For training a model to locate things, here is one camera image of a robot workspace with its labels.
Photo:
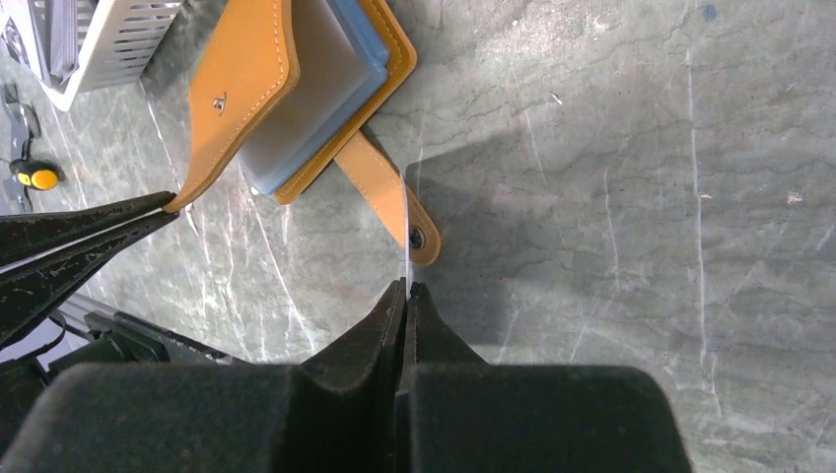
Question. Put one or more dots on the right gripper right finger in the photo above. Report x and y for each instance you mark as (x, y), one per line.
(454, 412)

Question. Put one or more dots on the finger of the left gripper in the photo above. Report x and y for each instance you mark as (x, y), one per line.
(31, 291)
(24, 236)

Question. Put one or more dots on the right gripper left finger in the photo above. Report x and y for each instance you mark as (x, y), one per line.
(331, 413)

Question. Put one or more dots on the silver VIP card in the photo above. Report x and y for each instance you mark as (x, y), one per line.
(406, 265)

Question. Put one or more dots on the white plastic basket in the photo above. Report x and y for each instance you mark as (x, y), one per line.
(116, 41)

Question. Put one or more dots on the yellow black handled wrench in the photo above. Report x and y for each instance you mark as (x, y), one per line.
(27, 172)

